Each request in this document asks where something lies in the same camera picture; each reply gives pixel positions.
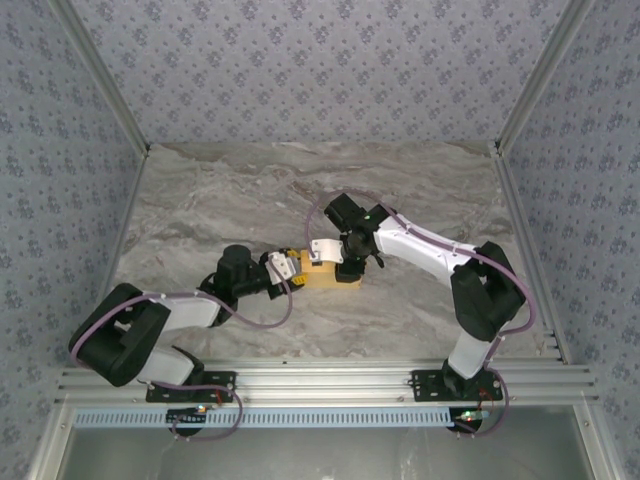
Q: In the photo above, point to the yellow paper box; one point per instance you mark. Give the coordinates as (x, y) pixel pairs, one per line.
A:
(320, 277)

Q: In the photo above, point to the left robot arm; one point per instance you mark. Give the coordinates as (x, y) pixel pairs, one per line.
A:
(125, 340)

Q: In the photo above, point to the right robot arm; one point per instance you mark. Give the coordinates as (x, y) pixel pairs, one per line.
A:
(480, 305)

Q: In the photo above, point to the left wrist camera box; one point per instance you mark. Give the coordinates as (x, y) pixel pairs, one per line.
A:
(280, 265)

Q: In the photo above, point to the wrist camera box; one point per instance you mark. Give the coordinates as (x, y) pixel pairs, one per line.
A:
(327, 249)
(280, 265)

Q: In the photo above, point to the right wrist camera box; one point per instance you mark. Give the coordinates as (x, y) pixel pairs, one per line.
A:
(327, 249)

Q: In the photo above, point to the aluminium cross rail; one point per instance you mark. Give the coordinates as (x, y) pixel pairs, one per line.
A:
(325, 375)

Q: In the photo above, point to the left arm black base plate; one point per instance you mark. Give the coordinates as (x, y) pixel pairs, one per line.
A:
(215, 387)

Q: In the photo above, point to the aluminium table side rail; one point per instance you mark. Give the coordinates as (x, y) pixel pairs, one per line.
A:
(131, 210)
(522, 235)

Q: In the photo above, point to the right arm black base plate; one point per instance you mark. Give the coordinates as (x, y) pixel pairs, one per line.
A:
(427, 387)

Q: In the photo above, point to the aluminium frame post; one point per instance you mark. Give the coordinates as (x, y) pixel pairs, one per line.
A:
(100, 75)
(545, 75)

